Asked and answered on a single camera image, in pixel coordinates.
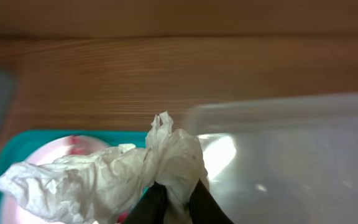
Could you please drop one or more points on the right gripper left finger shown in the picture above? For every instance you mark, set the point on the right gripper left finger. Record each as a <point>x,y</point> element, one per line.
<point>151,207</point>

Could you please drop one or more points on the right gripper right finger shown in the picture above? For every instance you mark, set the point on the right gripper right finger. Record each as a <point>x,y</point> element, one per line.
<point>204,209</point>

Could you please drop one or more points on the white tissue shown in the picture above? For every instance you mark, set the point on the white tissue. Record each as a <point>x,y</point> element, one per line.
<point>100,186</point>

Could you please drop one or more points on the red snack wrapper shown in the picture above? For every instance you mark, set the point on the red snack wrapper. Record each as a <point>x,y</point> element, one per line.
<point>77,147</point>

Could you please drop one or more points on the large white plate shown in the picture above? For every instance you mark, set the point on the large white plate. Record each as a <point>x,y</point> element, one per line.
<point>10,212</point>

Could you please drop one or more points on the clear plastic bin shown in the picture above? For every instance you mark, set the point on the clear plastic bin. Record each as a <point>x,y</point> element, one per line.
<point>283,160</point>

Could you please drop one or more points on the teal plastic tray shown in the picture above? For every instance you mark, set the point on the teal plastic tray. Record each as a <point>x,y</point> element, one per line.
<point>24,144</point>

